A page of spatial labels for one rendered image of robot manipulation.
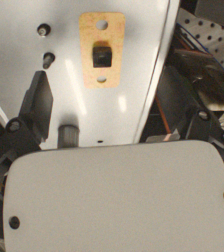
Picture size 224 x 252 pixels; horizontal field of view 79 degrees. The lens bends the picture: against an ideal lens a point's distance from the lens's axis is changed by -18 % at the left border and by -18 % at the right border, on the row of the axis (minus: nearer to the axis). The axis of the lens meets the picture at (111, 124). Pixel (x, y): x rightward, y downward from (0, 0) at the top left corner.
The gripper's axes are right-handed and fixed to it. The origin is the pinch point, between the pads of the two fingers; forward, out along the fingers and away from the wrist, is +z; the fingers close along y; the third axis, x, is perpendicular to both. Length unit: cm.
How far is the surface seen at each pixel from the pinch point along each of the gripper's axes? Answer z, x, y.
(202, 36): 35.1, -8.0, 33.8
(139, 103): 5.1, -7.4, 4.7
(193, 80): 5.3, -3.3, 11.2
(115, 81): 4.8, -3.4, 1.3
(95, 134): 5.1, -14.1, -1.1
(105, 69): 4.8, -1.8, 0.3
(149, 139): 6.1, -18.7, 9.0
